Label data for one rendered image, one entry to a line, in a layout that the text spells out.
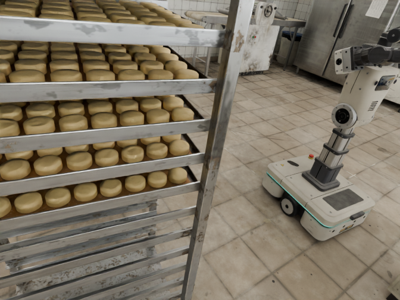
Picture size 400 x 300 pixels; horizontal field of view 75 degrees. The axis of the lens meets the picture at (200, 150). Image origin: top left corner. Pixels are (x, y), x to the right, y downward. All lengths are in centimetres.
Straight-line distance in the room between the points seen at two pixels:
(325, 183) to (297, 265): 61
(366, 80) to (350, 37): 356
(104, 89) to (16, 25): 14
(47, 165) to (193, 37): 37
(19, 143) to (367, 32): 501
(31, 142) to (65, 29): 20
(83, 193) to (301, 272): 148
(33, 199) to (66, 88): 28
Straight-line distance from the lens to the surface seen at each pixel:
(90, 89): 48
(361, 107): 181
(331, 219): 191
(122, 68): 58
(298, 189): 200
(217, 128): 56
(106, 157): 60
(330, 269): 198
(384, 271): 220
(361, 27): 523
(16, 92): 49
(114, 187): 66
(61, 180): 58
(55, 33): 46
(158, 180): 68
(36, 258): 141
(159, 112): 59
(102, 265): 152
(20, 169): 61
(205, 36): 51
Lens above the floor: 141
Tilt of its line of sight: 33 degrees down
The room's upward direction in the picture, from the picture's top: 9 degrees clockwise
